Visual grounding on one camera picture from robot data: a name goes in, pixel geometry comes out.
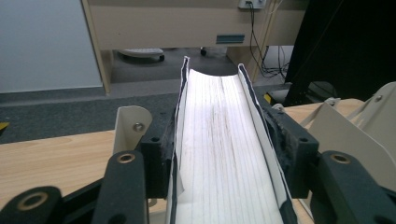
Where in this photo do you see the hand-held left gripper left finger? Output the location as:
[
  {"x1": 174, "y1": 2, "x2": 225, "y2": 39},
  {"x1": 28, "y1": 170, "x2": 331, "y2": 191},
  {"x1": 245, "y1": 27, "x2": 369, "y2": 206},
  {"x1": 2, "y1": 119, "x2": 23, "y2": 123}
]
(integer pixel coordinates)
[{"x1": 139, "y1": 106, "x2": 178, "y2": 200}]

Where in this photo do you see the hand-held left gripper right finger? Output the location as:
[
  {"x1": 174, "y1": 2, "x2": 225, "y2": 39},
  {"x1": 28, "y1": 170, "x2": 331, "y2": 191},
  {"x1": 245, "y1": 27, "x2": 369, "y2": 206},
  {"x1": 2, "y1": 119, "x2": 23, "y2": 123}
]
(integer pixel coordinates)
[{"x1": 261, "y1": 99, "x2": 320, "y2": 200}]

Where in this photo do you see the expandable grey metal book rack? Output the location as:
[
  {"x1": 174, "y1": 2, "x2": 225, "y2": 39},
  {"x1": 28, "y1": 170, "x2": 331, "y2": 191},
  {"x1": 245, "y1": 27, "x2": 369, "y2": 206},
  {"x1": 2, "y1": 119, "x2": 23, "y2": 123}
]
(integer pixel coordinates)
[{"x1": 112, "y1": 80, "x2": 396, "y2": 219}]

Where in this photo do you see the grey book with silhouette cover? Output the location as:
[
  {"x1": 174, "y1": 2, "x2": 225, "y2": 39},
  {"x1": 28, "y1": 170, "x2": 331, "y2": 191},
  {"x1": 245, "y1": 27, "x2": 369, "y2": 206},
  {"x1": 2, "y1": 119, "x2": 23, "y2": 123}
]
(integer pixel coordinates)
[{"x1": 164, "y1": 55, "x2": 299, "y2": 224}]

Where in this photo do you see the chair base with casters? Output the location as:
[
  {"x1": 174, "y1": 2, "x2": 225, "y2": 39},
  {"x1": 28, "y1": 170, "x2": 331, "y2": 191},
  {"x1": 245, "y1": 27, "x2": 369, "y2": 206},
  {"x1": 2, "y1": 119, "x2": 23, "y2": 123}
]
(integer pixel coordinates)
[{"x1": 117, "y1": 46, "x2": 209, "y2": 63}]

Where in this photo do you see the beige wooden desk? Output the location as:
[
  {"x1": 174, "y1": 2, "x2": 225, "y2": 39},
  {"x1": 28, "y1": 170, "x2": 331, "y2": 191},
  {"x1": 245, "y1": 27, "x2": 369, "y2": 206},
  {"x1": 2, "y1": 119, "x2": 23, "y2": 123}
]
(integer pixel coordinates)
[{"x1": 80, "y1": 0, "x2": 310, "y2": 95}]

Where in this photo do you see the white power strip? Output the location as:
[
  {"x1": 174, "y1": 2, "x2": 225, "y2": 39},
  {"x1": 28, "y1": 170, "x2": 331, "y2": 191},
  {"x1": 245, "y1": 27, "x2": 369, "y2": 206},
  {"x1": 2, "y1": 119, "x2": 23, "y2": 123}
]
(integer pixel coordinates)
[{"x1": 237, "y1": 0, "x2": 268, "y2": 10}]

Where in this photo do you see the white partition panel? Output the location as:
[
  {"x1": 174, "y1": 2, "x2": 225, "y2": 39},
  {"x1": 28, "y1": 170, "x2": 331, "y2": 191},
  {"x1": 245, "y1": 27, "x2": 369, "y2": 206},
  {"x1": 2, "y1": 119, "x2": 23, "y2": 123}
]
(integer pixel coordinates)
[{"x1": 0, "y1": 0, "x2": 105, "y2": 94}]

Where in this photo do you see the black power strip cable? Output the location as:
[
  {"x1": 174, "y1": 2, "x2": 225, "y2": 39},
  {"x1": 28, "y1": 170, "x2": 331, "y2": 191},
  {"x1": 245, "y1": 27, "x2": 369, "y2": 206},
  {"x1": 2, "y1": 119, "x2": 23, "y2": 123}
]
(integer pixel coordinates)
[{"x1": 247, "y1": 2, "x2": 291, "y2": 79}]

